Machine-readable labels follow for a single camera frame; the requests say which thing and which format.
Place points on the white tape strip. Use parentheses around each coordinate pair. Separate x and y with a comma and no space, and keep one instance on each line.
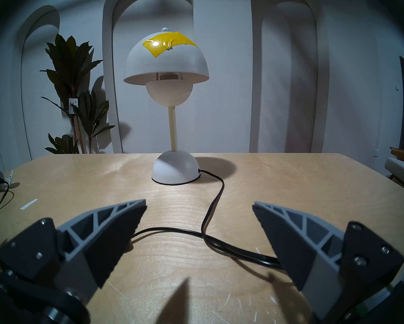
(28,204)

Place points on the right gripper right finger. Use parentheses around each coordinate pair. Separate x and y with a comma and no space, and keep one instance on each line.
(310,252)

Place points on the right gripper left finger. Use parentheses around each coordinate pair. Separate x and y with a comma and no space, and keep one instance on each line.
(97,232)

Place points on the tall green potted plant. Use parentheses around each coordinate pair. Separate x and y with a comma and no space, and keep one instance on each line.
(72,56)

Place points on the white plant tag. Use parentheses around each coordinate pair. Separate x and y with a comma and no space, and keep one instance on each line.
(73,106)

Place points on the yellow tape patch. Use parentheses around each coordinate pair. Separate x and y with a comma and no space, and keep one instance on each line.
(164,41)

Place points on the wooden armchair with white cushions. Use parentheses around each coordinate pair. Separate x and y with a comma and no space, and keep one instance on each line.
(402,169)

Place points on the white mushroom table lamp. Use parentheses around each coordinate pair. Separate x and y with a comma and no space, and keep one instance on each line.
(175,168)

